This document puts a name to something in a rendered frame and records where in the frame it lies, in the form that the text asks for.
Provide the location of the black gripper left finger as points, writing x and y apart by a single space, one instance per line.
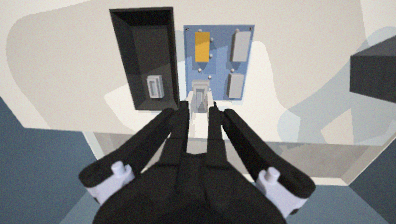
107 175

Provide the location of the yellow-orange block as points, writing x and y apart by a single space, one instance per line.
202 46

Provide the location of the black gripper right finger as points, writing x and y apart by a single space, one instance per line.
281 182

